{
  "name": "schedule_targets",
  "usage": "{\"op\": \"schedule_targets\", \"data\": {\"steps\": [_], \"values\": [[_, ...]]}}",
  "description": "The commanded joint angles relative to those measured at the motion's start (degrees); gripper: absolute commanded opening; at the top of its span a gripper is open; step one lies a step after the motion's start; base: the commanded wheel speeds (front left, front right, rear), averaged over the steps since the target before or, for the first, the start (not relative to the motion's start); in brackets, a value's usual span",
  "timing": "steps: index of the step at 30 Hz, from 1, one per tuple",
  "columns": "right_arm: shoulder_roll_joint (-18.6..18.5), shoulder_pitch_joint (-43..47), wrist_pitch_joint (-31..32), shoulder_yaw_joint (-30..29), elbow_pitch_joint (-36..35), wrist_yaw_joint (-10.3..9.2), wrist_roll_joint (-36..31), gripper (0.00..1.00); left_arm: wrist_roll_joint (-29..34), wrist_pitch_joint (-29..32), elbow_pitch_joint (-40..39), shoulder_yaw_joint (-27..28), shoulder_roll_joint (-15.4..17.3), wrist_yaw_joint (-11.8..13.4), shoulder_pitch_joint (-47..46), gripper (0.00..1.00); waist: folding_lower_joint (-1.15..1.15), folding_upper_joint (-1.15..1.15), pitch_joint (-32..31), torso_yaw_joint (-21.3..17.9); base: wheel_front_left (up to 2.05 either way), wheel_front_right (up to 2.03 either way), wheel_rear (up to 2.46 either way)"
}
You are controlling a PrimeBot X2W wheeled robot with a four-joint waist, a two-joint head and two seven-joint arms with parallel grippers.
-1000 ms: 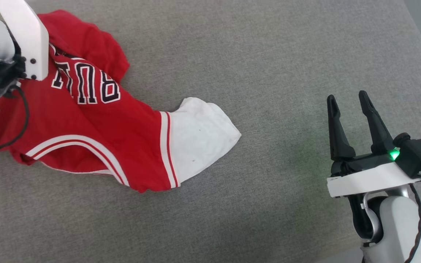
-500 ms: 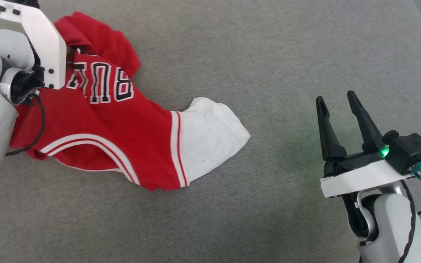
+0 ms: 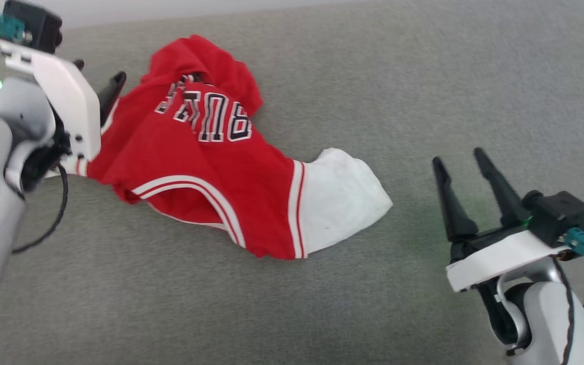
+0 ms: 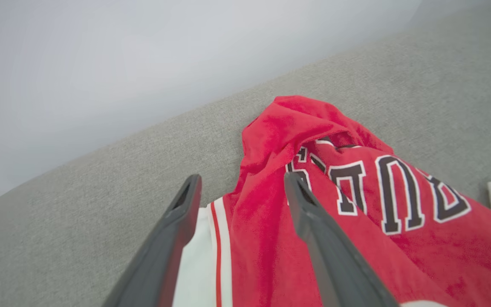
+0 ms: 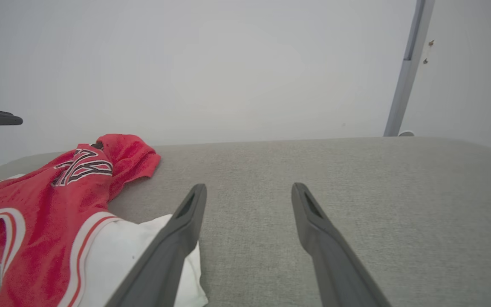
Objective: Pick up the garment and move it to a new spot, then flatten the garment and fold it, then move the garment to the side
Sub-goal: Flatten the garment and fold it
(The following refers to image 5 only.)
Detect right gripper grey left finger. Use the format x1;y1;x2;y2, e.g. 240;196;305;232
104;183;208;307

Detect grey metal pole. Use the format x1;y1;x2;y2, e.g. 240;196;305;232
383;0;436;137

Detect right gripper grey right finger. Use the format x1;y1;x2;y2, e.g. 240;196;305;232
291;182;393;307

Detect red and white jersey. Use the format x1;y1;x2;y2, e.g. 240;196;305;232
0;133;209;307

